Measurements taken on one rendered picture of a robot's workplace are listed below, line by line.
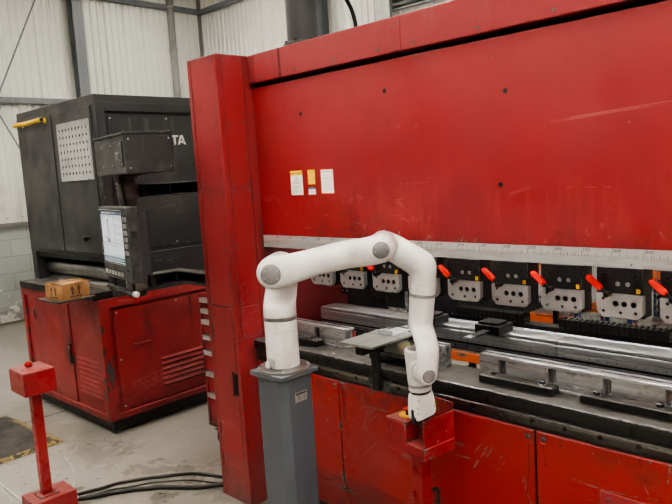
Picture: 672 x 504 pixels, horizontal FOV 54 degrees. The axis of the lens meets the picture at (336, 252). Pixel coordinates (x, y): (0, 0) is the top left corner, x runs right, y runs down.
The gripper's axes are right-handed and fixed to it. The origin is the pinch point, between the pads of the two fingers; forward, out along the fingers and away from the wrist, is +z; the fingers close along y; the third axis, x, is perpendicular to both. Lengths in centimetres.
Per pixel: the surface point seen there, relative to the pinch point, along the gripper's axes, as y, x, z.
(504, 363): -37.8, 8.0, -15.1
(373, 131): -34, -47, -109
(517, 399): -22.9, 24.6, -9.8
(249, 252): -10, -125, -56
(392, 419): 5.2, -11.3, -3.0
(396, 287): -29, -38, -43
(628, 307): -40, 58, -43
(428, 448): 3.7, 4.8, 4.2
